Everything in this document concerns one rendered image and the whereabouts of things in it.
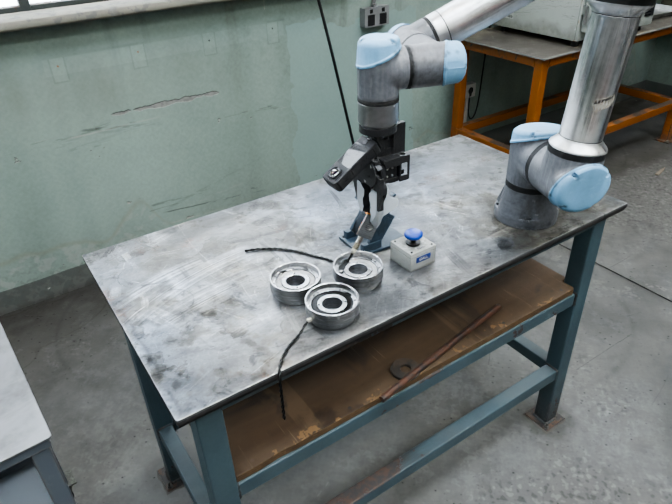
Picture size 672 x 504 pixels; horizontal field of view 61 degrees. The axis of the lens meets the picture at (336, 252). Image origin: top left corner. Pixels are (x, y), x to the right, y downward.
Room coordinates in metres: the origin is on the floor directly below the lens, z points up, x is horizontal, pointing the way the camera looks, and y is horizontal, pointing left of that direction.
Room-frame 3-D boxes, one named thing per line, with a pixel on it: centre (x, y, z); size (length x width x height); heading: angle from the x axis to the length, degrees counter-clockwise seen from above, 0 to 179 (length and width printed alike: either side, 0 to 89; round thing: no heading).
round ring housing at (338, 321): (0.87, 0.01, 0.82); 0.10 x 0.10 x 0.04
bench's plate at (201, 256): (1.20, -0.08, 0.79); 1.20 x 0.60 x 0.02; 123
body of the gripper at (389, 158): (1.02, -0.09, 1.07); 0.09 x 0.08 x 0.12; 120
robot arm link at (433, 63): (1.06, -0.18, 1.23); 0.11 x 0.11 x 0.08; 12
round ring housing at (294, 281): (0.95, 0.08, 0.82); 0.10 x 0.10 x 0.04
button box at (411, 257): (1.06, -0.17, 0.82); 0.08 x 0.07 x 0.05; 123
